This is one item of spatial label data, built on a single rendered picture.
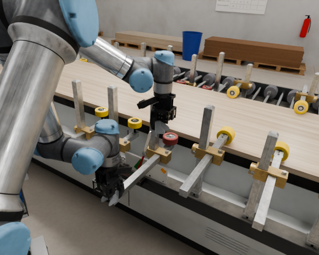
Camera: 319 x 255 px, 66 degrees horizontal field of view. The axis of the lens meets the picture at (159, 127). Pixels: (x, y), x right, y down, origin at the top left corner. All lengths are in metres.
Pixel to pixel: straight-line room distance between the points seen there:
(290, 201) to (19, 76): 1.24
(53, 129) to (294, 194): 1.08
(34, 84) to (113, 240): 1.61
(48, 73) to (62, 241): 1.65
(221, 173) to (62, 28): 1.11
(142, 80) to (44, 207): 1.69
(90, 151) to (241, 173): 0.86
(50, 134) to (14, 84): 0.31
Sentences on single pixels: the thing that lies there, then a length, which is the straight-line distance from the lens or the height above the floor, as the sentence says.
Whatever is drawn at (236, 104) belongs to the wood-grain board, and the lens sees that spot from 1.79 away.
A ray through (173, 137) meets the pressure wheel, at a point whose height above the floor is 0.91.
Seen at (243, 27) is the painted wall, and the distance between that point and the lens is 8.20.
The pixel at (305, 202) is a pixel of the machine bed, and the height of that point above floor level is 0.73.
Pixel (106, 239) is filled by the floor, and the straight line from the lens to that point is 1.95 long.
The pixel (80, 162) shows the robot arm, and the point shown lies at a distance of 0.70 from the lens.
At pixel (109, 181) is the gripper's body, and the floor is 0.96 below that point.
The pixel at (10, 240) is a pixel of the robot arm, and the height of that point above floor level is 1.23.
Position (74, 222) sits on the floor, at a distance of 2.08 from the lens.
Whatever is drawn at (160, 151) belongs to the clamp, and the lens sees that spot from 1.20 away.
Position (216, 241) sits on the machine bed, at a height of 0.21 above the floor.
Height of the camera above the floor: 1.54
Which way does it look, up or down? 28 degrees down
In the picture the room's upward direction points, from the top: 3 degrees clockwise
